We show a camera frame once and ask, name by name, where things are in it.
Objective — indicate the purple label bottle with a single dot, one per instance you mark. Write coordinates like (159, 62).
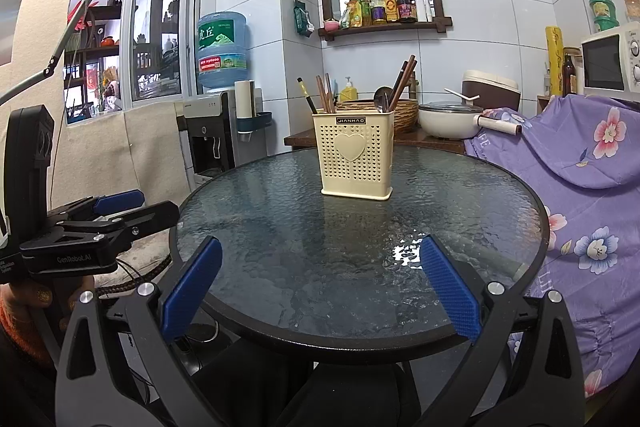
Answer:
(378, 9)

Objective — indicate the lint roller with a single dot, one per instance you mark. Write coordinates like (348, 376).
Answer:
(497, 124)

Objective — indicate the white ladle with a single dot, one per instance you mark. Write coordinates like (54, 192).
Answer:
(462, 96)

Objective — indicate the pink bowl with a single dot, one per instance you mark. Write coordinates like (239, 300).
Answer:
(330, 26)

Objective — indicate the green hanging packet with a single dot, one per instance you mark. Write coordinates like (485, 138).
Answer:
(303, 19)

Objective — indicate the white pan with lid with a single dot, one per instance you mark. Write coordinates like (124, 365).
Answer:
(445, 122)

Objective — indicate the beige cloth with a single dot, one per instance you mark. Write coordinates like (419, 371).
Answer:
(150, 157)

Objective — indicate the wooden box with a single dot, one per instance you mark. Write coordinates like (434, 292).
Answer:
(543, 103)

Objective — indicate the white plastic bottle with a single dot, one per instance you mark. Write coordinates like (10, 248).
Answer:
(420, 9)

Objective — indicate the purple floral cloth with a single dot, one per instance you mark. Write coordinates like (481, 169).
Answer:
(590, 167)

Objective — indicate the white microwave oven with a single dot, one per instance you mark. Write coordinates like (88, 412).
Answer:
(602, 62)

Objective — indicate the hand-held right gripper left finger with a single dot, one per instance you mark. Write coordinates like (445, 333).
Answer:
(192, 289)

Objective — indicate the person's left hand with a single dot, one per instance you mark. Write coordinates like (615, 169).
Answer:
(45, 297)

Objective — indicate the bamboo faucet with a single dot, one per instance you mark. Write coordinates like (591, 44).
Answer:
(413, 87)

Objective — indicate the person's left forearm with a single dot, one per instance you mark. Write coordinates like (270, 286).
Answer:
(12, 332)

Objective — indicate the black chopstick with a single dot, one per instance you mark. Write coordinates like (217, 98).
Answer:
(302, 88)
(310, 103)

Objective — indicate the woven basin sink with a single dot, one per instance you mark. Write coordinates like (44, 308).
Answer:
(406, 117)

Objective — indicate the white brown rice cooker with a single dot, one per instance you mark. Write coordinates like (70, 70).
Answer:
(492, 89)

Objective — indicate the silver water dispenser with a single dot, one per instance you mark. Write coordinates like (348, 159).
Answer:
(207, 132)

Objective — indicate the orange label bottle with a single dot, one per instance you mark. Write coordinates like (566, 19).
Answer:
(390, 9)

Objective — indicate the yellow green snack packet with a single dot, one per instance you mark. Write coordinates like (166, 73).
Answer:
(351, 14)

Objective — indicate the dark soy sauce bottle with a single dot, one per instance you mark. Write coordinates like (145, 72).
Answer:
(406, 4)

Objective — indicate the yellow soap pump bottle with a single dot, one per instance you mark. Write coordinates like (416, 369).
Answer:
(348, 93)

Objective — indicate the jar with yellow lid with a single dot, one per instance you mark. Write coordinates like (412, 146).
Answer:
(632, 9)

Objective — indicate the green noodle cup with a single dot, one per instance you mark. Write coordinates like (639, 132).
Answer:
(606, 24)
(602, 8)

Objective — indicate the wooden counter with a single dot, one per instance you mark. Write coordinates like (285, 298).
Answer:
(300, 139)

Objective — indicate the white paper cup dispenser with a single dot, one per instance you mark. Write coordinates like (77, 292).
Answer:
(245, 107)

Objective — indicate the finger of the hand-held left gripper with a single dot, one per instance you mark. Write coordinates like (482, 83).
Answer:
(150, 219)
(120, 201)

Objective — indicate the yellow oil bottle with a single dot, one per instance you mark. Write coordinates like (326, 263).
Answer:
(365, 12)

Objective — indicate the sliding glass window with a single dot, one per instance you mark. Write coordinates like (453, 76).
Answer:
(150, 47)

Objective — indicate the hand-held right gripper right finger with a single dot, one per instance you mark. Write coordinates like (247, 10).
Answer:
(450, 289)

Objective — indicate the yellow roll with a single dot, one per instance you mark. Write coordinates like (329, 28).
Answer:
(554, 62)

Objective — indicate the beige plastic utensil holder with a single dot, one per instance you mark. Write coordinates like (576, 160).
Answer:
(352, 167)

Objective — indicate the blue water jug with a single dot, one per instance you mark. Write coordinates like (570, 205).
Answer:
(222, 52)

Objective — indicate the brown glass bottle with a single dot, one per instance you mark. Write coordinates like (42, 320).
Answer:
(569, 79)

